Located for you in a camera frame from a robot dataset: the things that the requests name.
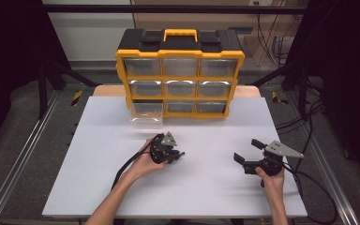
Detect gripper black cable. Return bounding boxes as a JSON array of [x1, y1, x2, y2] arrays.
[[110, 133, 165, 191], [280, 156, 339, 225]]

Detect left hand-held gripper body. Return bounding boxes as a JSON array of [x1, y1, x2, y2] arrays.
[[149, 130, 182, 166]]

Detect black curtain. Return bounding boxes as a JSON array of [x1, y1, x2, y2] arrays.
[[0, 0, 73, 158], [289, 0, 360, 184]]

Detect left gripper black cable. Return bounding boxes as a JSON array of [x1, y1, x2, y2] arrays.
[[110, 133, 165, 191]]

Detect clear plastic drawer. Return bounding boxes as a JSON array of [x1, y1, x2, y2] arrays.
[[129, 100, 164, 130]]

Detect person's right hand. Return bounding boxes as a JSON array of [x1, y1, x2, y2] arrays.
[[254, 166, 286, 196]]

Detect yellow black drawer organizer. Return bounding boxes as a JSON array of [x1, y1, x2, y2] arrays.
[[115, 28, 246, 120]]

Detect black metal stand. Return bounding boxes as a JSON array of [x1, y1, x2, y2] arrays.
[[248, 57, 311, 121], [37, 57, 102, 120]]

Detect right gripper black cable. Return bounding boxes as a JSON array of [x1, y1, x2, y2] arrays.
[[280, 156, 339, 225]]

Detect aluminium floor rail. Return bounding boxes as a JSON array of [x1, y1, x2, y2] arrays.
[[306, 137, 360, 225], [0, 90, 61, 225]]

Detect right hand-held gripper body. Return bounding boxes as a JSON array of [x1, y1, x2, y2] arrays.
[[243, 140, 305, 178]]

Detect bundle of hanging cables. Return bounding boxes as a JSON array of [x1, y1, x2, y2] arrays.
[[255, 0, 296, 68]]

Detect person's left hand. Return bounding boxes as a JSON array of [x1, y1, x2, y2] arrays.
[[130, 138, 171, 182]]

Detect black horizontal bar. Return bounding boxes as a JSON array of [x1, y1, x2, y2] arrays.
[[42, 4, 308, 14]]

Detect set of clear drawers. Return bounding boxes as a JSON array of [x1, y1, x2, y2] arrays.
[[123, 57, 239, 115]]

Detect black floor cables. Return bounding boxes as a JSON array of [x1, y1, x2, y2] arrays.
[[275, 79, 327, 136]]

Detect yellow black floor tape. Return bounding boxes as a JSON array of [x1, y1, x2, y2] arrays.
[[271, 91, 291, 106], [70, 90, 84, 108]]

